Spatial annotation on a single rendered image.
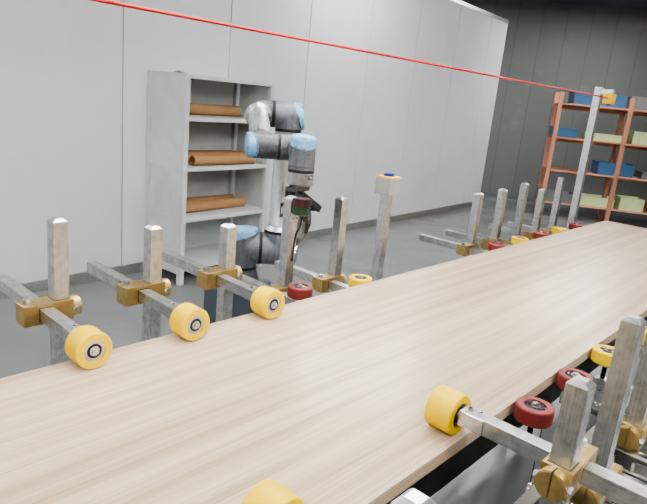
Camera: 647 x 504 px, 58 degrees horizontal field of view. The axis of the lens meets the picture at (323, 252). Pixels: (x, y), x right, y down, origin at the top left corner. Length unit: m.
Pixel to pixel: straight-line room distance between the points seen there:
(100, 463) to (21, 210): 3.40
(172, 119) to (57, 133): 0.77
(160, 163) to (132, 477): 3.75
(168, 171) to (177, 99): 0.53
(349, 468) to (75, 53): 3.75
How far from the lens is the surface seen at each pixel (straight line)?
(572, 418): 1.01
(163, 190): 4.61
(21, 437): 1.14
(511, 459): 1.51
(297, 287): 1.86
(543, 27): 11.30
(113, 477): 1.02
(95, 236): 4.63
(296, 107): 2.65
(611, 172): 10.06
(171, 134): 4.49
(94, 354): 1.31
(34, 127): 4.30
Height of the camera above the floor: 1.49
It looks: 15 degrees down
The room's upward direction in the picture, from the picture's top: 6 degrees clockwise
